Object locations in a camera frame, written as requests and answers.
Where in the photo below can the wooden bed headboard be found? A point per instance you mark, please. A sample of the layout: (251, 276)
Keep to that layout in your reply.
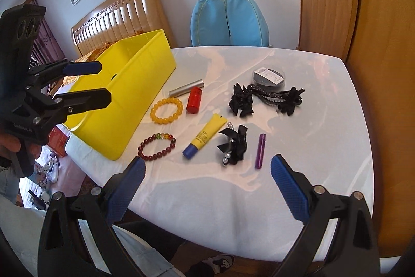
(129, 14)

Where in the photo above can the black claw hair clip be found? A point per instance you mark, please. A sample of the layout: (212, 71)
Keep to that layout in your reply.
(241, 101)

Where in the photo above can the purple slim tube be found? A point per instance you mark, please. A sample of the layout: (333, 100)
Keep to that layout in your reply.
(260, 152)

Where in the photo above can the person's light trouser leg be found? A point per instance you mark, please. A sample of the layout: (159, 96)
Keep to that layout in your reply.
(19, 238)

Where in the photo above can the person's left hand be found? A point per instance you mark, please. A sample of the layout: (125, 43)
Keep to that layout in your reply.
(11, 144)

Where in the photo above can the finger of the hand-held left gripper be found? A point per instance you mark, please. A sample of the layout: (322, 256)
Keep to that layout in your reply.
(81, 67)
(87, 98)

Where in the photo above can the red cylindrical lipstick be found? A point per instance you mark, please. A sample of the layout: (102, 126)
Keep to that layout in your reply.
(194, 100)

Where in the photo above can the person's shoe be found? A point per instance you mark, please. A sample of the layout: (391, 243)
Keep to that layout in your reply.
(220, 262)

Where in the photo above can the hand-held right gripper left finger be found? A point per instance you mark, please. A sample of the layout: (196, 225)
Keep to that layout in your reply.
(124, 192)

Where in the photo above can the purple curtain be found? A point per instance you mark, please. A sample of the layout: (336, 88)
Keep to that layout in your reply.
(48, 40)

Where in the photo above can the large orange pillow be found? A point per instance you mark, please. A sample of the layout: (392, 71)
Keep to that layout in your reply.
(95, 53)

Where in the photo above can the long black rhinestone hair clip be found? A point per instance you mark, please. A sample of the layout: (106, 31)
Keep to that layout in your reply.
(288, 101)

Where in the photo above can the red booklet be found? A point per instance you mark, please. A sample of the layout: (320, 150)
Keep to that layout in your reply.
(58, 140)

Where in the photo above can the blue cushioned chair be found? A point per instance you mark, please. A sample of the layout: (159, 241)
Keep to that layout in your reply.
(210, 20)

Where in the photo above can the black bow pearl hair clip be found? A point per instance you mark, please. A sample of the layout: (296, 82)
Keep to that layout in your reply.
(238, 140)

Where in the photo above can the yellow plastic bin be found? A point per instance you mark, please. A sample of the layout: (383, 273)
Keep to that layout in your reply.
(136, 75)

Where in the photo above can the round clear plastic case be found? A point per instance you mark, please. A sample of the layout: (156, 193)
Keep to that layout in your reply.
(270, 75)

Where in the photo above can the gold cylinder tube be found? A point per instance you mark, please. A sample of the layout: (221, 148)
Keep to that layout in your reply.
(186, 87)

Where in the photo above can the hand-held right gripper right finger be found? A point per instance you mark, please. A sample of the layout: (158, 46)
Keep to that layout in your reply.
(290, 189)

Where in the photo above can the yellow and blue cream tube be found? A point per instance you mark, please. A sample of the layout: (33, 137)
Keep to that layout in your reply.
(207, 131)

